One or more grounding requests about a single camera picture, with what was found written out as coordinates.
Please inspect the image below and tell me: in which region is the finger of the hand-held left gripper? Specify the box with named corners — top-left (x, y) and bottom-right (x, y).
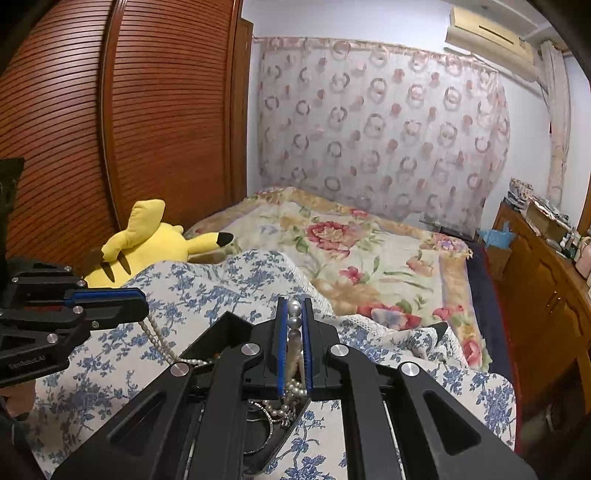
top-left (7, 258), bottom-right (141, 308)
top-left (0, 294), bottom-right (149, 360)

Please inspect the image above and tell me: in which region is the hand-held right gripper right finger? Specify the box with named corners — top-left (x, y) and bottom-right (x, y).
top-left (302, 296), bottom-right (540, 480)

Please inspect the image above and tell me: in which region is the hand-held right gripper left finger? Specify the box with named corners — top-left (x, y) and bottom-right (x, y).
top-left (51, 296), bottom-right (286, 480)

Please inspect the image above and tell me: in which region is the pearl necklace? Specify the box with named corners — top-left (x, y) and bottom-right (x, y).
top-left (139, 298), bottom-right (310, 428)

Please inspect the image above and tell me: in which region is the black box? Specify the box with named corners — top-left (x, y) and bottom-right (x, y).
top-left (182, 312), bottom-right (315, 478)

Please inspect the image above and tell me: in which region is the person's left hand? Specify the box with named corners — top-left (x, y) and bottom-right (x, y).
top-left (0, 379), bottom-right (37, 422)

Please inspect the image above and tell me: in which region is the blue floral tablecloth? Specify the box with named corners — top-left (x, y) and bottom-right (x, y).
top-left (32, 249), bottom-right (518, 480)

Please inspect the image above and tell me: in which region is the yellow plush toy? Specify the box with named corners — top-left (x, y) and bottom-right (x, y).
top-left (83, 199), bottom-right (235, 289)

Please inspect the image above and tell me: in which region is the floral bed blanket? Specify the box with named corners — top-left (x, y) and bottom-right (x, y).
top-left (185, 186), bottom-right (492, 372)

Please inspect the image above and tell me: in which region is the dark blue bed sheet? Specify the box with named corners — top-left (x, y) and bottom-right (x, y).
top-left (464, 240), bottom-right (518, 384)

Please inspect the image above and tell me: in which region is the wooden louvered wardrobe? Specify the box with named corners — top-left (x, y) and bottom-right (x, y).
top-left (0, 0), bottom-right (254, 278)

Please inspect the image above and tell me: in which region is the brown bin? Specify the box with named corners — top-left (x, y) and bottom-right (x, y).
top-left (482, 244), bottom-right (512, 280)

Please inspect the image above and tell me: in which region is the blue plastic bag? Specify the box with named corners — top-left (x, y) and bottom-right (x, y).
top-left (476, 222), bottom-right (517, 247)

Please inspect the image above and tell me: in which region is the circle patterned curtain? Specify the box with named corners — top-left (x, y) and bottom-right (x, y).
top-left (253, 37), bottom-right (511, 227)

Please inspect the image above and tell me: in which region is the wooden sideboard cabinet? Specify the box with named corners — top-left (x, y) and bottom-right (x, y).
top-left (492, 200), bottom-right (591, 416)

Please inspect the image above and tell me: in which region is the patterned fabric bundle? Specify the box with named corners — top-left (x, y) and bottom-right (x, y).
top-left (508, 178), bottom-right (534, 206)

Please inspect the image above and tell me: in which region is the cardboard box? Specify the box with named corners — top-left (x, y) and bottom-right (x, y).
top-left (526, 198), bottom-right (571, 232)

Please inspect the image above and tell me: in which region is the pink thermos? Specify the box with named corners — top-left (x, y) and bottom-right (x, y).
top-left (575, 235), bottom-right (591, 280)

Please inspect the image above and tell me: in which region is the beige gathered side curtain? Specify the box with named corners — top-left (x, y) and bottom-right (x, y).
top-left (540, 41), bottom-right (571, 204)

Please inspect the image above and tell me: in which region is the beige air conditioner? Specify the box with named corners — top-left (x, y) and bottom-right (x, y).
top-left (444, 6), bottom-right (541, 77)

